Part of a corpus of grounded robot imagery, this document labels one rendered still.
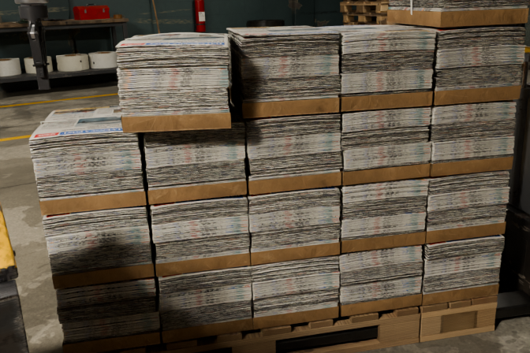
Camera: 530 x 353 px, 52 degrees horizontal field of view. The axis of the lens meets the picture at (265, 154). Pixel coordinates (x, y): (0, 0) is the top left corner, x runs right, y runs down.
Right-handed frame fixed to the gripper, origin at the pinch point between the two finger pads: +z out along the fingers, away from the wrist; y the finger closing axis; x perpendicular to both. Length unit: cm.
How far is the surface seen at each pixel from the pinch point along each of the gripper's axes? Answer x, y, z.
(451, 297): -125, -19, 80
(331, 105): -81, -19, 10
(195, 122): -41, -27, 11
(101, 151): -15.8, -18.7, 18.6
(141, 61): -28.8, -25.5, -6.1
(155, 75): -32.1, -25.2, -2.3
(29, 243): 37, 102, 96
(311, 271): -75, -18, 63
